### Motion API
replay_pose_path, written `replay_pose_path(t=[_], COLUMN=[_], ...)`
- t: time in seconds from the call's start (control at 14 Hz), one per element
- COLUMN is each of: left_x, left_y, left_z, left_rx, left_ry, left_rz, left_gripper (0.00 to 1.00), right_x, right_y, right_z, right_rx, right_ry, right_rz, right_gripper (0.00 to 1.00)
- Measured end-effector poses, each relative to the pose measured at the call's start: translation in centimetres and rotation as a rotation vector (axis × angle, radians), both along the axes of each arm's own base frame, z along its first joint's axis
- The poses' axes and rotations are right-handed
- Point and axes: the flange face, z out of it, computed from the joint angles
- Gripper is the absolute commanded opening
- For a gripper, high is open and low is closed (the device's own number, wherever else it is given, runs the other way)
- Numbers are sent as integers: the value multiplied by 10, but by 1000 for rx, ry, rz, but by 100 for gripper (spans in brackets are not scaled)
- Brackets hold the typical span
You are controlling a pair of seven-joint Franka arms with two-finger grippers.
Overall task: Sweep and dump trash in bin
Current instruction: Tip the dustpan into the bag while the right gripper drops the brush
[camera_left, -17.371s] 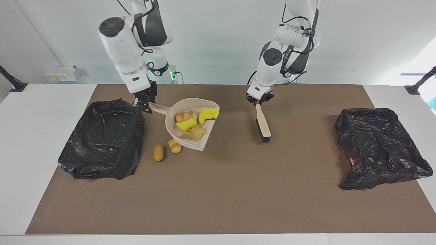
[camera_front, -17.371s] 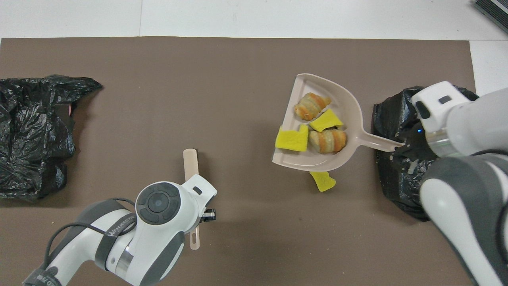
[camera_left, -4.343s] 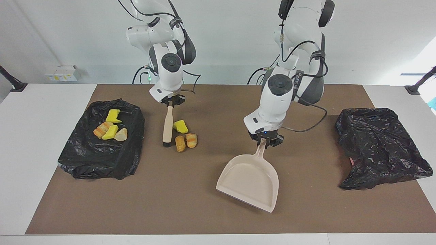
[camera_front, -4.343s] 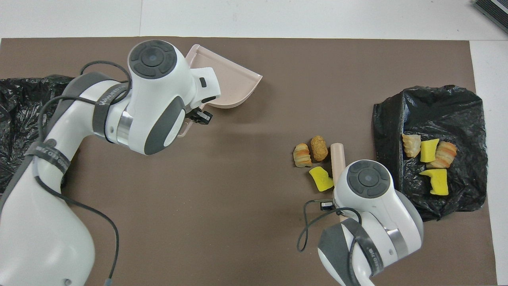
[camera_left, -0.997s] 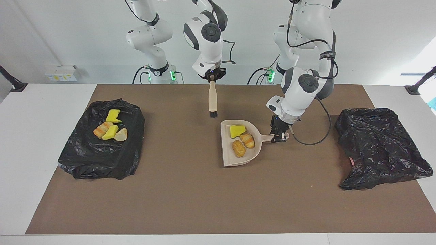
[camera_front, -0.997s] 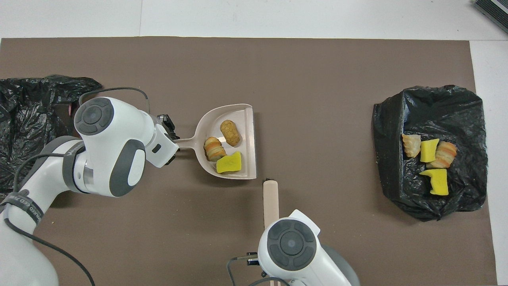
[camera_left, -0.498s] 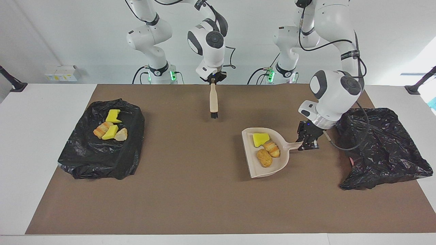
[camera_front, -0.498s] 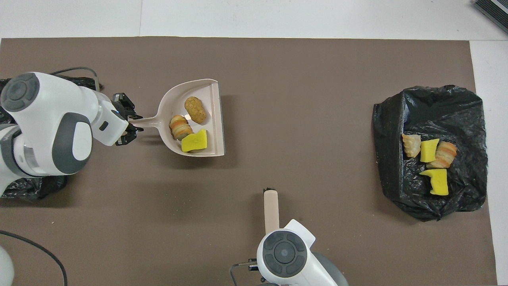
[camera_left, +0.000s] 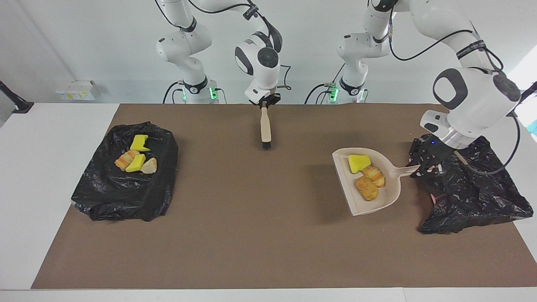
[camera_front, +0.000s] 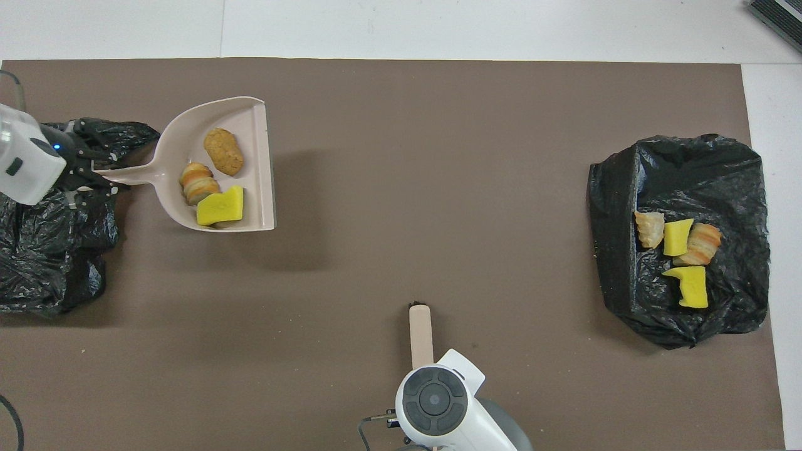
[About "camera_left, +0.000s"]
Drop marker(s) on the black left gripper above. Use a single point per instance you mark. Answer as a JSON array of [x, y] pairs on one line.
[[428, 151]]

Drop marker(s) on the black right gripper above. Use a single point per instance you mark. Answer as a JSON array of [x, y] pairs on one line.
[[265, 100]]

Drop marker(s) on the beige hand brush black bristles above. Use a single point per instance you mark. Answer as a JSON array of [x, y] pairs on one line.
[[265, 128]]

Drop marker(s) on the beige plastic dustpan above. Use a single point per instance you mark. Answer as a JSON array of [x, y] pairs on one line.
[[386, 198]]

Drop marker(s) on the orange striped croissant piece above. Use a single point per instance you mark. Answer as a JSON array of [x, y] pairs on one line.
[[375, 176], [125, 160]]

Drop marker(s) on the rounded yellow sponge piece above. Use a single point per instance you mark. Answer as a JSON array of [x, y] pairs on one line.
[[358, 163]]

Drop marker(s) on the pale croissant piece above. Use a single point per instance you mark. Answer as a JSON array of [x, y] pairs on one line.
[[149, 166]]

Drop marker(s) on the large yellow sponge piece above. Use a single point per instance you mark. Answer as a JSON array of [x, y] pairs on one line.
[[139, 142]]

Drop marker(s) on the small yellow sponge piece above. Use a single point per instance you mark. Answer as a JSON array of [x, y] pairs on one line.
[[136, 163]]

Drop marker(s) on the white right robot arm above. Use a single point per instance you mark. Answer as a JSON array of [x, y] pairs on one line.
[[260, 63]]

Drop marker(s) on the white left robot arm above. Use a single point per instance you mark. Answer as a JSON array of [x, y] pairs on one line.
[[474, 100]]

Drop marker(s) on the crumpled black trash bag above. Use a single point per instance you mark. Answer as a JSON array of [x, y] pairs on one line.
[[474, 201]]

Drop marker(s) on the boxy black bag bin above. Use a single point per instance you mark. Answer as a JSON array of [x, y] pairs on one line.
[[126, 201]]

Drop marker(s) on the teal object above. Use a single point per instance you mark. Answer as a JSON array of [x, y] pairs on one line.
[[534, 128]]

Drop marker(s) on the brown table mat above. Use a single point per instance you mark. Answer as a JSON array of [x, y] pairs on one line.
[[268, 260]]

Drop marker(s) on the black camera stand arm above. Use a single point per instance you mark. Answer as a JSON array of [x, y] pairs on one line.
[[21, 107], [530, 89]]

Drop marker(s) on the white wall socket box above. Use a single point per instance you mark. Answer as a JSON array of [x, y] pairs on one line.
[[77, 90]]

